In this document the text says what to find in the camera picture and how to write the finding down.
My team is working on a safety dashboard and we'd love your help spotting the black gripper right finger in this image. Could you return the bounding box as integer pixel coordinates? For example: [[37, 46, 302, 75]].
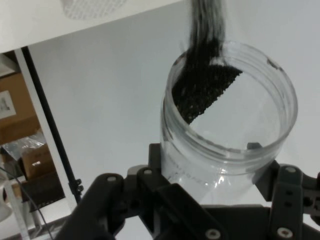
[[254, 159, 320, 240]]

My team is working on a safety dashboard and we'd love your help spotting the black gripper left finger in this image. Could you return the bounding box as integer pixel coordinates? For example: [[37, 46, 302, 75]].
[[53, 142, 230, 240]]

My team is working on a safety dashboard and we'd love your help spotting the clear plastic jar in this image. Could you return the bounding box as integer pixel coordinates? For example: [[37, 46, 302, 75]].
[[159, 41, 299, 205]]

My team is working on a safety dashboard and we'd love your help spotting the black seeds batch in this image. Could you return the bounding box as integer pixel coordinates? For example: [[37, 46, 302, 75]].
[[169, 0, 244, 125]]

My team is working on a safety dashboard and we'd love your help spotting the black tripod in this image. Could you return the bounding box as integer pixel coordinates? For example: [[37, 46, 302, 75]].
[[21, 46, 85, 208]]

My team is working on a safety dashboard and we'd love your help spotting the small cardboard box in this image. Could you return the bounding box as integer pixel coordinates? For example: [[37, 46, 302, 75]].
[[19, 143, 56, 180]]

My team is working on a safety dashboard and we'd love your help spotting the clear plastic bag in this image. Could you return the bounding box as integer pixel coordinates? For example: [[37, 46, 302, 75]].
[[0, 129, 47, 161]]

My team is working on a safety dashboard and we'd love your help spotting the large cardboard box white label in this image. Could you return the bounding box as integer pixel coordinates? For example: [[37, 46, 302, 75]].
[[0, 72, 42, 146]]

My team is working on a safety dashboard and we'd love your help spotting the brown-filled jar patterned white lid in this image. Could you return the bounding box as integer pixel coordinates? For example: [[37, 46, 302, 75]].
[[59, 0, 127, 21]]

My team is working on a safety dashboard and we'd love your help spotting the white metal shelf frame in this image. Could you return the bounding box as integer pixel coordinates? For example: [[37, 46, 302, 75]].
[[0, 47, 76, 240]]

